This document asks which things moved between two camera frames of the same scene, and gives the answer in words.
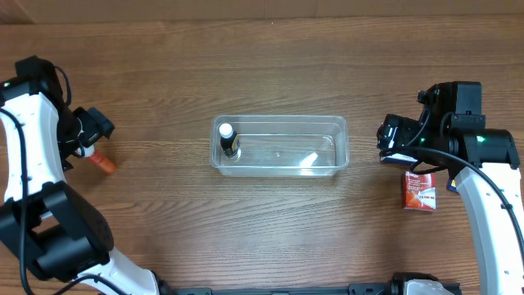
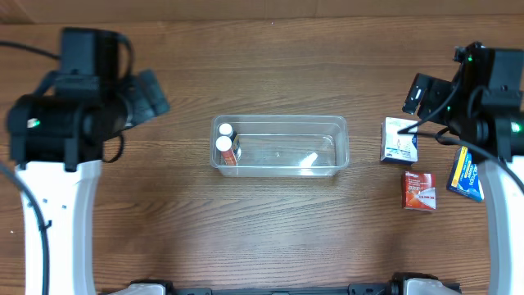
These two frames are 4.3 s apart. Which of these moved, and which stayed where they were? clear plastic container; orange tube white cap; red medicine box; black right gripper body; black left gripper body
Moved: black right gripper body; orange tube white cap; black left gripper body
Stayed: clear plastic container; red medicine box
